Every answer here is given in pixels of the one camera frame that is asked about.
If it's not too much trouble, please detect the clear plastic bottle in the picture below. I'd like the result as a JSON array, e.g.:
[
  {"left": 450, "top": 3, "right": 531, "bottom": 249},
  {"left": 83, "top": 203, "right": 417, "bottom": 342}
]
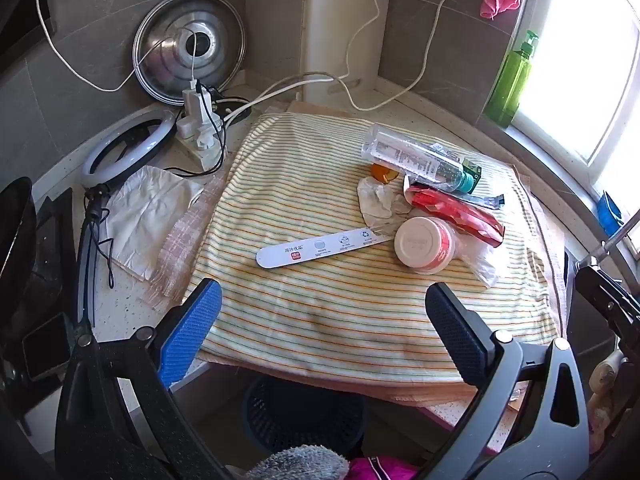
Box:
[{"left": 361, "top": 124, "right": 476, "bottom": 196}]

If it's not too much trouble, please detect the white cloth bag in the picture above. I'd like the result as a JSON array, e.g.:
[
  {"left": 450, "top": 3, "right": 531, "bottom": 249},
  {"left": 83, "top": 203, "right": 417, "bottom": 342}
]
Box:
[{"left": 102, "top": 165, "right": 206, "bottom": 281}]

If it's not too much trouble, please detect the green soap bottle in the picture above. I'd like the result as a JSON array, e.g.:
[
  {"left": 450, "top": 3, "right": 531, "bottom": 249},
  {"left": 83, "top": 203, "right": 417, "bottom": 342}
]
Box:
[{"left": 485, "top": 30, "right": 541, "bottom": 128}]

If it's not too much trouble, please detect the thin white cable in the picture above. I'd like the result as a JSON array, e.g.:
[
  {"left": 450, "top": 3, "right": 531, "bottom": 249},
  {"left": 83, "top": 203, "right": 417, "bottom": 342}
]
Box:
[{"left": 35, "top": 0, "right": 201, "bottom": 96}]

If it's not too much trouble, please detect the black phone mount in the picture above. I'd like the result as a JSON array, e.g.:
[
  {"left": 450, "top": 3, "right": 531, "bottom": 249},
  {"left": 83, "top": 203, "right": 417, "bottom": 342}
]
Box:
[{"left": 0, "top": 176, "right": 96, "bottom": 426}]

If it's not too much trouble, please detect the bright window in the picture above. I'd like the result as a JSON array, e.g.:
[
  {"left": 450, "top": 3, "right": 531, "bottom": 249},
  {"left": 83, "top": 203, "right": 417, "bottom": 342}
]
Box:
[{"left": 510, "top": 0, "right": 640, "bottom": 261}]

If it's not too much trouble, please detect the blue foil wrapper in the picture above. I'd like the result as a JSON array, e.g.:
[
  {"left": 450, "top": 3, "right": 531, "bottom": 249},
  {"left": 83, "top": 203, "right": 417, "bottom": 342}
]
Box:
[{"left": 465, "top": 192, "right": 507, "bottom": 210}]

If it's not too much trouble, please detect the black smartphone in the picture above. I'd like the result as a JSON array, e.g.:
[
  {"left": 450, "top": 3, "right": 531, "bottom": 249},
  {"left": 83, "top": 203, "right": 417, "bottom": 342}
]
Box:
[{"left": 20, "top": 312, "right": 71, "bottom": 381}]

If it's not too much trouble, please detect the grey fleece cloth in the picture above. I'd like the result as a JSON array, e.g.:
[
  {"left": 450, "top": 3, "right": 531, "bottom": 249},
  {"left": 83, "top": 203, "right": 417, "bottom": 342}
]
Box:
[{"left": 247, "top": 444, "right": 351, "bottom": 480}]

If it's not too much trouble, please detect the white charging cable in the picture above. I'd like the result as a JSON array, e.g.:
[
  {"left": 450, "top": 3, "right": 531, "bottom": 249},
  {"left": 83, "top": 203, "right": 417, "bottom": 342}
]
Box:
[
  {"left": 222, "top": 0, "right": 381, "bottom": 126},
  {"left": 222, "top": 0, "right": 481, "bottom": 126}
]

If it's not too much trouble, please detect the black metal stand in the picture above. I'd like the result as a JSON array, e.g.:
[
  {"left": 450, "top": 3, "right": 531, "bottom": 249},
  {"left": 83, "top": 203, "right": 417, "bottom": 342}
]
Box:
[{"left": 574, "top": 210, "right": 640, "bottom": 356}]

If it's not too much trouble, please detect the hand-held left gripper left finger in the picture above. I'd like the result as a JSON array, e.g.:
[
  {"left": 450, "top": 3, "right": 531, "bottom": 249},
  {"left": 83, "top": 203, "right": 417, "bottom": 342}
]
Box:
[{"left": 55, "top": 277, "right": 236, "bottom": 480}]

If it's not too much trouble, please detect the orange peel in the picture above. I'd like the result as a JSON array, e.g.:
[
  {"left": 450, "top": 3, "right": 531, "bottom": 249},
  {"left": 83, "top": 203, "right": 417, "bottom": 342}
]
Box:
[{"left": 370, "top": 162, "right": 401, "bottom": 184}]

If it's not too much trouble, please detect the clear plastic bag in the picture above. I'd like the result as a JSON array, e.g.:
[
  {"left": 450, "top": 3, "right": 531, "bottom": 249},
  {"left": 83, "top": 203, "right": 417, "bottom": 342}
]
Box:
[{"left": 450, "top": 230, "right": 501, "bottom": 288}]

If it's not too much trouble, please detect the crumpled clear plastic wrapper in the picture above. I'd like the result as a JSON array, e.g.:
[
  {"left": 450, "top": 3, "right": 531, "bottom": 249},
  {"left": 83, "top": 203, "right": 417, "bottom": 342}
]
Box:
[{"left": 356, "top": 177, "right": 416, "bottom": 231}]

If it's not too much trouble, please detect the pink garment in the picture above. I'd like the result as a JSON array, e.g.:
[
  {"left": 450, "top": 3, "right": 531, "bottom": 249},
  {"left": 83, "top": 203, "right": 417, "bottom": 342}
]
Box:
[{"left": 345, "top": 455, "right": 421, "bottom": 480}]

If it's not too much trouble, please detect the blue plastic item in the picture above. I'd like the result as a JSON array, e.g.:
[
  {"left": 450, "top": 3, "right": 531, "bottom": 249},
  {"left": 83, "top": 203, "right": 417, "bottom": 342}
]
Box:
[{"left": 597, "top": 191, "right": 626, "bottom": 238}]

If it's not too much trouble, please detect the white cutting board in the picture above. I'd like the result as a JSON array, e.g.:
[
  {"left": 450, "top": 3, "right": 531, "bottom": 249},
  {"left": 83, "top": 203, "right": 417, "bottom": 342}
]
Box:
[{"left": 304, "top": 0, "right": 392, "bottom": 106}]

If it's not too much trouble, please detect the metal pot lid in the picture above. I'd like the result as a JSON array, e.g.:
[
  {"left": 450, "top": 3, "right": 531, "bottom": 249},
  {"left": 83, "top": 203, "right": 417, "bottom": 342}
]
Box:
[{"left": 132, "top": 0, "right": 247, "bottom": 107}]

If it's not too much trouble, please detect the small green box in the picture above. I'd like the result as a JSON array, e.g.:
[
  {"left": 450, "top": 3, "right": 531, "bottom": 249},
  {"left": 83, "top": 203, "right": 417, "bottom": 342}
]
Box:
[{"left": 460, "top": 157, "right": 483, "bottom": 186}]

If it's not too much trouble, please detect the black mesh waste basket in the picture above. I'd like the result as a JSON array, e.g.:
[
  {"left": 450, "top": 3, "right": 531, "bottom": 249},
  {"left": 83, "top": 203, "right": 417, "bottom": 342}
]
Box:
[{"left": 242, "top": 375, "right": 368, "bottom": 461}]

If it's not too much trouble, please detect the red paper bag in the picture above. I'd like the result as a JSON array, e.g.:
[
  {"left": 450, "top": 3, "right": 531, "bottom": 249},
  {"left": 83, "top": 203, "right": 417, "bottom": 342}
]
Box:
[{"left": 405, "top": 184, "right": 506, "bottom": 248}]

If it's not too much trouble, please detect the white power strip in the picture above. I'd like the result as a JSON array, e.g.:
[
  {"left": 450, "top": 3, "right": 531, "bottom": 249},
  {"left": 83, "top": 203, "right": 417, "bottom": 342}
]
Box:
[{"left": 175, "top": 80, "right": 231, "bottom": 171}]

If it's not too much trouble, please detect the white charger plug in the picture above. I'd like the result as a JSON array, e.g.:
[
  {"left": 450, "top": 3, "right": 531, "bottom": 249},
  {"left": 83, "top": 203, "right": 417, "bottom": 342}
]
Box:
[{"left": 181, "top": 87, "right": 208, "bottom": 121}]

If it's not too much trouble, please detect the white plastic cup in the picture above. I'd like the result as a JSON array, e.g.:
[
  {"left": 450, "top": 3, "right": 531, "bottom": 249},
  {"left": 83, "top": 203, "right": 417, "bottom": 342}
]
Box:
[{"left": 394, "top": 216, "right": 458, "bottom": 275}]

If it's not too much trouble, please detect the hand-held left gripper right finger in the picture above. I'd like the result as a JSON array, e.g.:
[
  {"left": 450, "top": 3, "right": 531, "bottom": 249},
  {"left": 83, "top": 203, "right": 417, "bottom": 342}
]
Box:
[{"left": 415, "top": 282, "right": 591, "bottom": 480}]

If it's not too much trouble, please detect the striped cloth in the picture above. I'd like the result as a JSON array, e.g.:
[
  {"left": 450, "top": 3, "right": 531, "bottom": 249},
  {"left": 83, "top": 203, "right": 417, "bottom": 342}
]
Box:
[{"left": 187, "top": 110, "right": 563, "bottom": 391}]

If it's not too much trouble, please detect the long white label strip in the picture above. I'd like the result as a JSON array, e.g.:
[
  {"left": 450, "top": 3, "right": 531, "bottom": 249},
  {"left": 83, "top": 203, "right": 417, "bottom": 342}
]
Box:
[{"left": 256, "top": 227, "right": 391, "bottom": 270}]

